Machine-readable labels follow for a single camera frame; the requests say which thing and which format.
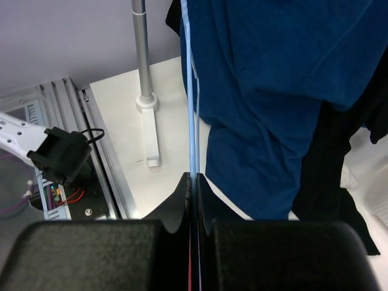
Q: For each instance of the blue t shirt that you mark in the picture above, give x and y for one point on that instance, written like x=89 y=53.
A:
x=264 y=69

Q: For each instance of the light blue wire hanger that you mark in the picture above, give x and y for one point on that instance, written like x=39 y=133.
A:
x=189 y=91

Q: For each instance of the white cloth under shirts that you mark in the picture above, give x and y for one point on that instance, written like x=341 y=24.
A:
x=372 y=187

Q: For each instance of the silver clothes rack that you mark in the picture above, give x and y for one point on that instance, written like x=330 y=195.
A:
x=147 y=102

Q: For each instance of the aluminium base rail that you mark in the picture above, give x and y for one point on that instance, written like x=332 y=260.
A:
x=106 y=197

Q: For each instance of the black t shirt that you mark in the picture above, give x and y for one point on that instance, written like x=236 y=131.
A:
x=320 y=196

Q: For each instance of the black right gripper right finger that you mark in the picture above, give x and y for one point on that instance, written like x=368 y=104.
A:
x=239 y=254

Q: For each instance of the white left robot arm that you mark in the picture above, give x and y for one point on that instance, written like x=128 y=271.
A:
x=61 y=156

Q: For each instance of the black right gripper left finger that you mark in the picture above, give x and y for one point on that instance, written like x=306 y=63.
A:
x=126 y=254

